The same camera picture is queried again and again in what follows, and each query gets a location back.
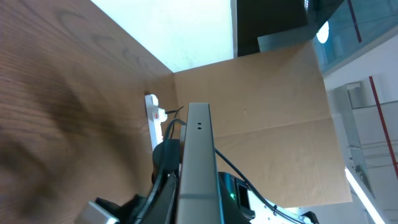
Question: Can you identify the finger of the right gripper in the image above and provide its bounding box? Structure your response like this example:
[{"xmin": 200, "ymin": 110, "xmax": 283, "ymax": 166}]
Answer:
[{"xmin": 139, "ymin": 174, "xmax": 178, "ymax": 224}]

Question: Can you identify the Galaxy S25 Ultra smartphone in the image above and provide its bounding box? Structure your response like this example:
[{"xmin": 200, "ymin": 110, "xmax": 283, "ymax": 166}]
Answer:
[{"xmin": 176, "ymin": 103, "xmax": 224, "ymax": 224}]

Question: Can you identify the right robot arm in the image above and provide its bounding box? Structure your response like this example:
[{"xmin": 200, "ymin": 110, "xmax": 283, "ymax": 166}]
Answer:
[{"xmin": 152, "ymin": 139, "xmax": 319, "ymax": 224}]

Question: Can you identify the white power strip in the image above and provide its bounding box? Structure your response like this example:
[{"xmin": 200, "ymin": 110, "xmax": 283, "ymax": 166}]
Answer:
[{"xmin": 144, "ymin": 94, "xmax": 168, "ymax": 150}]

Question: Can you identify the brown cardboard sheet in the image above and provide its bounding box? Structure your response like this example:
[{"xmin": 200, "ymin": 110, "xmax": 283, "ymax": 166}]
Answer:
[{"xmin": 175, "ymin": 42, "xmax": 351, "ymax": 207}]

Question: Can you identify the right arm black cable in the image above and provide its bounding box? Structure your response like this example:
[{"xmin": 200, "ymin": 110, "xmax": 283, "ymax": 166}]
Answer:
[{"xmin": 133, "ymin": 118, "xmax": 312, "ymax": 224}]

